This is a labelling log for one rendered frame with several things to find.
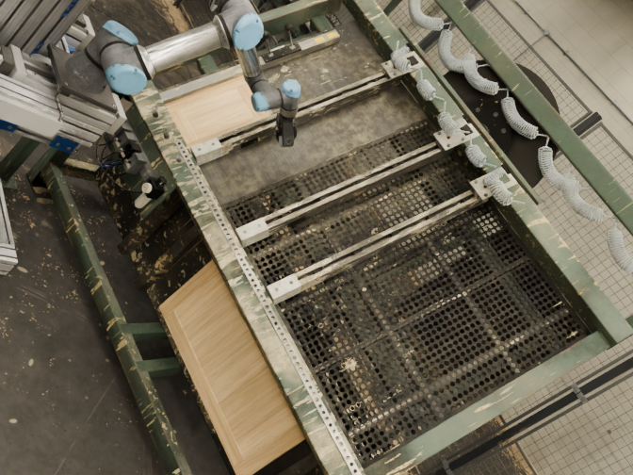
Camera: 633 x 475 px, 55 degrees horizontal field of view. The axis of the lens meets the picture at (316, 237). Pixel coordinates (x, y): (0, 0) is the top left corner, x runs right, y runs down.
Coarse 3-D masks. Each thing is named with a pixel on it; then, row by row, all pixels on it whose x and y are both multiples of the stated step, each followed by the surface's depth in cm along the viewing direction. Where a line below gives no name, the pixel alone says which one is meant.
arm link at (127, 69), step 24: (240, 0) 203; (216, 24) 199; (240, 24) 197; (120, 48) 197; (144, 48) 197; (168, 48) 197; (192, 48) 199; (216, 48) 203; (240, 48) 203; (120, 72) 192; (144, 72) 196
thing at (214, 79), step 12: (324, 36) 307; (336, 36) 307; (312, 48) 304; (276, 60) 298; (228, 72) 292; (240, 72) 293; (192, 84) 287; (204, 84) 288; (216, 84) 291; (168, 96) 283; (180, 96) 285
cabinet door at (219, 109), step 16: (240, 80) 293; (192, 96) 287; (208, 96) 287; (224, 96) 288; (240, 96) 289; (176, 112) 282; (192, 112) 283; (208, 112) 284; (224, 112) 284; (240, 112) 285; (256, 112) 285; (192, 128) 279; (208, 128) 280; (224, 128) 280; (192, 144) 275
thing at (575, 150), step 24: (456, 0) 322; (456, 24) 321; (480, 24) 315; (480, 48) 313; (504, 72) 306; (528, 96) 299; (552, 120) 292; (576, 144) 286; (576, 168) 285; (600, 168) 280; (600, 192) 279; (624, 192) 274; (624, 216) 273; (336, 312) 273
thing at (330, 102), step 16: (400, 48) 280; (384, 64) 292; (416, 64) 293; (368, 80) 291; (384, 80) 292; (320, 96) 285; (336, 96) 289; (352, 96) 288; (368, 96) 296; (304, 112) 280; (320, 112) 286; (240, 128) 274; (256, 128) 278; (272, 128) 277; (208, 144) 269; (224, 144) 270; (240, 144) 275; (208, 160) 272
